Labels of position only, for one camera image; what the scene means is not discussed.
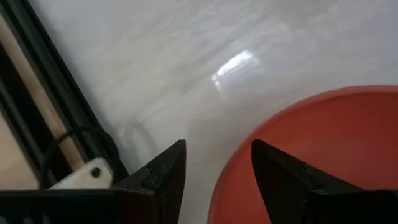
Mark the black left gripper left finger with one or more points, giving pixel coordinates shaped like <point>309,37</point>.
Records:
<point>166,183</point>

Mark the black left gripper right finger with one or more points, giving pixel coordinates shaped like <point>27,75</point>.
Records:
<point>289,186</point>

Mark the red plastic bowl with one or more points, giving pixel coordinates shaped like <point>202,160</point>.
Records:
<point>326,133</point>

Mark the light wooden strip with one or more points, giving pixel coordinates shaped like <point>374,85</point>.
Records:
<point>34,90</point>

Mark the white bracket with screw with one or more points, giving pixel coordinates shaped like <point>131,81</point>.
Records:
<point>84,179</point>

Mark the black table frame rail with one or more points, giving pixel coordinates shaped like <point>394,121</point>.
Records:
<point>53,71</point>

